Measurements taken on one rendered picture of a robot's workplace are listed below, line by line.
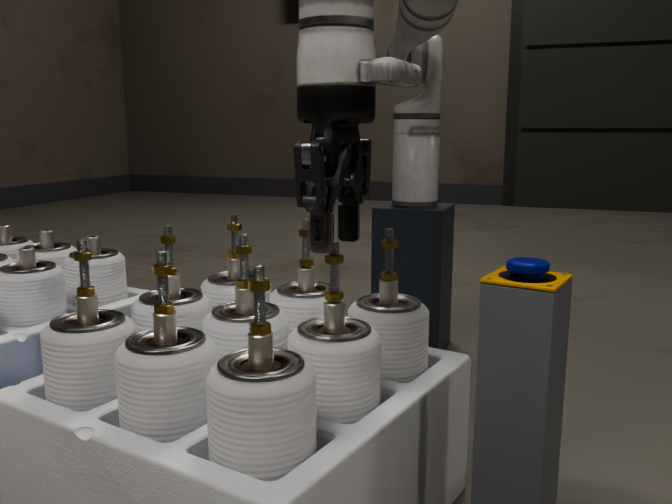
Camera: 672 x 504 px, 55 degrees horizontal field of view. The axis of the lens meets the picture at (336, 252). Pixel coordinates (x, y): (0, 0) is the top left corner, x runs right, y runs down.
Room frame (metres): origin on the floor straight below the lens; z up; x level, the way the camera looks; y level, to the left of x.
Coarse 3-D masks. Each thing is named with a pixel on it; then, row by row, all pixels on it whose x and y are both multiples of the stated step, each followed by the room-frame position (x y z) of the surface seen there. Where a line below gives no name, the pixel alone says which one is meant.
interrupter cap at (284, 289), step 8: (280, 288) 0.79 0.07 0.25; (288, 288) 0.79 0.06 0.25; (296, 288) 0.80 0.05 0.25; (320, 288) 0.80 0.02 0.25; (328, 288) 0.79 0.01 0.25; (288, 296) 0.76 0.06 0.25; (296, 296) 0.76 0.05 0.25; (304, 296) 0.75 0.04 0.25; (312, 296) 0.76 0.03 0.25; (320, 296) 0.76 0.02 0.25
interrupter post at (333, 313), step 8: (328, 304) 0.62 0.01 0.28; (336, 304) 0.62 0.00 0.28; (344, 304) 0.63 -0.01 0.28; (328, 312) 0.62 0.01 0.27; (336, 312) 0.62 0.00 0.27; (344, 312) 0.63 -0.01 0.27; (328, 320) 0.62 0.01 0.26; (336, 320) 0.62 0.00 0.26; (344, 320) 0.63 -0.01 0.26; (328, 328) 0.62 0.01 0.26; (336, 328) 0.62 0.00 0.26; (344, 328) 0.63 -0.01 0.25
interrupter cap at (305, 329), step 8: (312, 320) 0.65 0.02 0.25; (320, 320) 0.65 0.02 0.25; (352, 320) 0.66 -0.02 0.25; (360, 320) 0.65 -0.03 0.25; (304, 328) 0.63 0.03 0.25; (312, 328) 0.63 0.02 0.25; (320, 328) 0.64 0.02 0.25; (352, 328) 0.63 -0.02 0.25; (360, 328) 0.63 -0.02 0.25; (368, 328) 0.62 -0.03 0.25; (304, 336) 0.61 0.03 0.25; (312, 336) 0.60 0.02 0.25; (320, 336) 0.60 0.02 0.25; (328, 336) 0.60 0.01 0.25; (336, 336) 0.60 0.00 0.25; (344, 336) 0.60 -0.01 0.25; (352, 336) 0.60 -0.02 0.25; (360, 336) 0.60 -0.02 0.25
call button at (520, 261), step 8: (512, 264) 0.59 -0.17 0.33; (520, 264) 0.59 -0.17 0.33; (528, 264) 0.58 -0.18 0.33; (536, 264) 0.58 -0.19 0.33; (544, 264) 0.59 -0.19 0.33; (512, 272) 0.60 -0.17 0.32; (520, 272) 0.58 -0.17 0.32; (528, 272) 0.58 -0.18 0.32; (536, 272) 0.58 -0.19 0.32; (544, 272) 0.58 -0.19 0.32
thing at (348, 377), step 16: (288, 336) 0.63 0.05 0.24; (368, 336) 0.61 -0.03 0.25; (304, 352) 0.59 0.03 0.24; (320, 352) 0.58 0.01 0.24; (336, 352) 0.58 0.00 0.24; (352, 352) 0.59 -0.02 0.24; (368, 352) 0.60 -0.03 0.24; (320, 368) 0.59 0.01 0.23; (336, 368) 0.58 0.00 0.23; (352, 368) 0.59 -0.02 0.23; (368, 368) 0.60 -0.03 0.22; (320, 384) 0.58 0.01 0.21; (336, 384) 0.58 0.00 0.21; (352, 384) 0.59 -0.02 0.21; (368, 384) 0.60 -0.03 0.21; (320, 400) 0.58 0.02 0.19; (336, 400) 0.58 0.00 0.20; (352, 400) 0.59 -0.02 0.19; (368, 400) 0.60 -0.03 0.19; (320, 416) 0.58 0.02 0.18; (336, 416) 0.58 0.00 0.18; (352, 416) 0.59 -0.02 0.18
